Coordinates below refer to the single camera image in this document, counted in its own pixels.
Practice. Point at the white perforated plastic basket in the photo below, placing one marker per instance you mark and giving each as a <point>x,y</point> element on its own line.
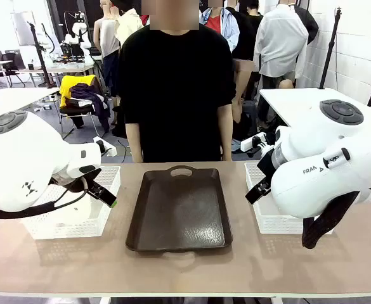
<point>267,221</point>
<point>77,228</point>

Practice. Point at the yellow cloth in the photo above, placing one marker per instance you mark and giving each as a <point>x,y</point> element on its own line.
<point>68,84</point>

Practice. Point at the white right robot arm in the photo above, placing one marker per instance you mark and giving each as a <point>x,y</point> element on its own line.
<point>315,190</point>

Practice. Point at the black hanging jacket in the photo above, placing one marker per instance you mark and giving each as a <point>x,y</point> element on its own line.
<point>309,22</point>

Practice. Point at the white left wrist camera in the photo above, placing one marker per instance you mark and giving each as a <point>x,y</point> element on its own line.
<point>109,151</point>

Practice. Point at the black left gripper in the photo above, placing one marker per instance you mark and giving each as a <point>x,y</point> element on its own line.
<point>74,185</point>

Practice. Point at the person's left hand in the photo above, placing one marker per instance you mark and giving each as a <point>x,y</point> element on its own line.
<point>227,154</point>

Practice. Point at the dark brown plastic tray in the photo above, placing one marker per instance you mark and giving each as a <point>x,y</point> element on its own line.
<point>179,215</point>

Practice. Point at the dark purple garment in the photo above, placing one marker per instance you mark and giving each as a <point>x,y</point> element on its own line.
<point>83,90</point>

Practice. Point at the person's left forearm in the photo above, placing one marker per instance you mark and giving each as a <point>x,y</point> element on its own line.
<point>225,126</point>

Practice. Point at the black office chair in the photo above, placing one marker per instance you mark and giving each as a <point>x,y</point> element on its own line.
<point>10,63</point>

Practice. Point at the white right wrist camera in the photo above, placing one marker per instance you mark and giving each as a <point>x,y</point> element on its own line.
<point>248,144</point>

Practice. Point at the grey equipment table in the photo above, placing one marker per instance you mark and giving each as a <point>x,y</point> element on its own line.
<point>71,68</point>

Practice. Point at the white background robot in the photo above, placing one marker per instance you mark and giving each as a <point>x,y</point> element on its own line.
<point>77,30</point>

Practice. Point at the mannequin in cream shirt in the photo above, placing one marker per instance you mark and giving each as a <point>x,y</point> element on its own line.
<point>128,23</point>

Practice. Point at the black tripod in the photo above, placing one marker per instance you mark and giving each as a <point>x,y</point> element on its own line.
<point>40,54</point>

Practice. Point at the white board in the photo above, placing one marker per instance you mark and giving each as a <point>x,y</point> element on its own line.
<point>23,28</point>

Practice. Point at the person's right forearm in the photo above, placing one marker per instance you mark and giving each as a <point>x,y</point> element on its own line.
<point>132,136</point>

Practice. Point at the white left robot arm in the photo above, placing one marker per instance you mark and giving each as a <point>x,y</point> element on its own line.
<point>23,158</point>

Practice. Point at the person in black T-shirt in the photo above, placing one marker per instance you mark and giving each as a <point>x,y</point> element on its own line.
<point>172,95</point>

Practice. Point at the person's right hand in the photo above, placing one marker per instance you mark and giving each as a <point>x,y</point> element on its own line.
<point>137,156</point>

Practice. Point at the black metal chair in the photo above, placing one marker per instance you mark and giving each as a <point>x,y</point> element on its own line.
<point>77,111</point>

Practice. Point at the mannequin in white tank top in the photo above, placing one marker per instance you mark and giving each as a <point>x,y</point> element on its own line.
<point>109,38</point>

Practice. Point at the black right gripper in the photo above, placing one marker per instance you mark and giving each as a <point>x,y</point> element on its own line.
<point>266,164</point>

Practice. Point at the white table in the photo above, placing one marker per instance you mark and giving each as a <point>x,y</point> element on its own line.
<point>293,101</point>
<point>14,98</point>

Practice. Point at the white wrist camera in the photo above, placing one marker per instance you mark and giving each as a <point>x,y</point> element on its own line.
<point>109,151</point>
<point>248,144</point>

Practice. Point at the mannequin in blue shirt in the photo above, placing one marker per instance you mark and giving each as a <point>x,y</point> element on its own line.
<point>228,28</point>

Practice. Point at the mannequin in white shirt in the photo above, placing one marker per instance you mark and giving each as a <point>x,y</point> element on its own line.
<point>280,41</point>

